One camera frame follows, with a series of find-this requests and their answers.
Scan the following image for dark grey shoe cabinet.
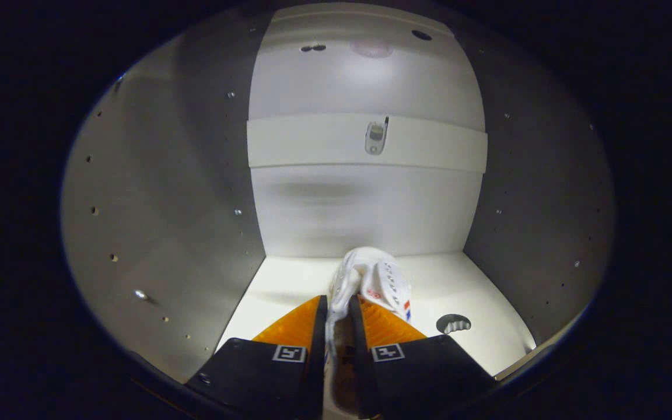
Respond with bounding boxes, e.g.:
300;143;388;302
61;0;615;386

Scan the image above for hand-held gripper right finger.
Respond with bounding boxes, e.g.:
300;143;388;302
348;295;495;420

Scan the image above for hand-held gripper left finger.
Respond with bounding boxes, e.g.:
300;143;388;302
186;295;329;420

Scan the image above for white canvas shoe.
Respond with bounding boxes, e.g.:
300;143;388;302
323;246;412;420

